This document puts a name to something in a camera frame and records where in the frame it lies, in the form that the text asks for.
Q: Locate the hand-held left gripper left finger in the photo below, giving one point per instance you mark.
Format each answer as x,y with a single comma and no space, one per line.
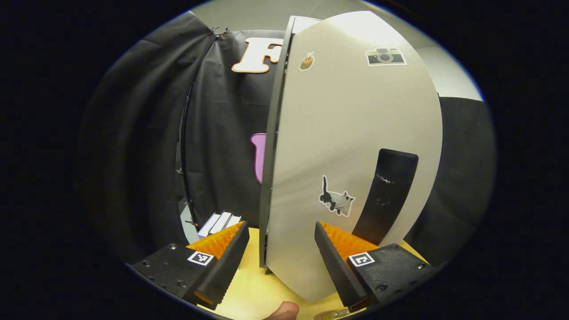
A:
224,266

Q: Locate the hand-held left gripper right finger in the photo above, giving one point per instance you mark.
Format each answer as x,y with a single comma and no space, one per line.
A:
338,266

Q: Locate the round brown coaster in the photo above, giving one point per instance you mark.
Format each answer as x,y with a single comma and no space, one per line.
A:
331,315

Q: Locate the white grey cabinet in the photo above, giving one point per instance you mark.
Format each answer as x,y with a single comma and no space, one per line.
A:
272,178

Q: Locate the white cabinet door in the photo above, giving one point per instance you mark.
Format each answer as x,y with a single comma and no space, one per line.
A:
346,120

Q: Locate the black backdrop cloth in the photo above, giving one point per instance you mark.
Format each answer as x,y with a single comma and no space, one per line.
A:
142,155

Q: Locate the black cloth clip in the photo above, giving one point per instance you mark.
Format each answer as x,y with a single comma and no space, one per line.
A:
226,31
214,31

